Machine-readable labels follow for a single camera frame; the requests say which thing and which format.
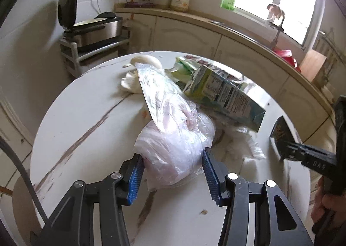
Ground glass jar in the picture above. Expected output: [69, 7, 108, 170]
[170, 0, 190, 13]

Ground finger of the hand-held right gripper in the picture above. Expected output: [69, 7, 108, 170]
[301, 154, 338, 174]
[281, 140, 337, 160]

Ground black cable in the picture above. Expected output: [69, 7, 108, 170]
[0, 136, 49, 222]

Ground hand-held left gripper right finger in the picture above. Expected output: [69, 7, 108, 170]
[202, 147, 315, 246]

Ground green drink carton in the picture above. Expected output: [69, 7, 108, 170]
[184, 65, 267, 132]

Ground small light green wrapper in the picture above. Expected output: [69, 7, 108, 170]
[165, 67, 191, 84]

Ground grey metal rack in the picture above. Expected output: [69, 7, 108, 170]
[59, 25, 131, 77]

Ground person's right hand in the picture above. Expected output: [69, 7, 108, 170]
[311, 181, 346, 231]

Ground red plastic bag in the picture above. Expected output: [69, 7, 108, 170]
[273, 49, 300, 72]

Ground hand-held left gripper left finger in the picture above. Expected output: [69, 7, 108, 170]
[30, 153, 146, 246]

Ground pinkish cloth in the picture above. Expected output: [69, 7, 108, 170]
[266, 3, 285, 20]

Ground round white eggshell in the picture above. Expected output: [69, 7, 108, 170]
[130, 55, 163, 69]

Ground wire dish rack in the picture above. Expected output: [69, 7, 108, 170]
[314, 28, 346, 89]

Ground green white snack wrapper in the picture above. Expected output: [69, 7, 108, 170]
[174, 55, 244, 83]

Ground white bag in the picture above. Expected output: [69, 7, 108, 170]
[120, 69, 142, 95]

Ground metal faucet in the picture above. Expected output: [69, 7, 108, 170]
[266, 15, 285, 52]

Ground cream kitchen counter cabinet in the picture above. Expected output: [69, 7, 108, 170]
[114, 4, 336, 138]

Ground clear plastic bag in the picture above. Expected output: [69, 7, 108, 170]
[134, 62, 199, 134]

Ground dark snack wrapper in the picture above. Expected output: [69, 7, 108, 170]
[270, 115, 293, 160]

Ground pinkish plastic bag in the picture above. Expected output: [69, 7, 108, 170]
[134, 101, 216, 192]

